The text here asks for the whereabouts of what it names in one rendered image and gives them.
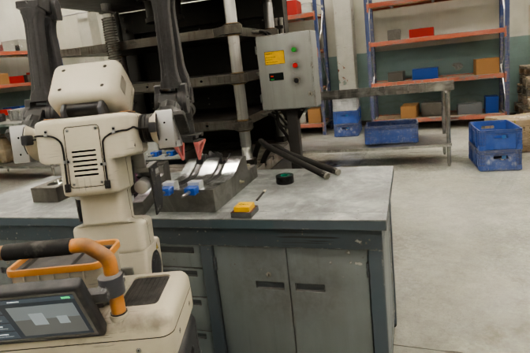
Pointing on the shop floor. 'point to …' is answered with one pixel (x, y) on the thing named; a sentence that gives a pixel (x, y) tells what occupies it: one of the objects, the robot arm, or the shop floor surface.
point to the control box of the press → (289, 79)
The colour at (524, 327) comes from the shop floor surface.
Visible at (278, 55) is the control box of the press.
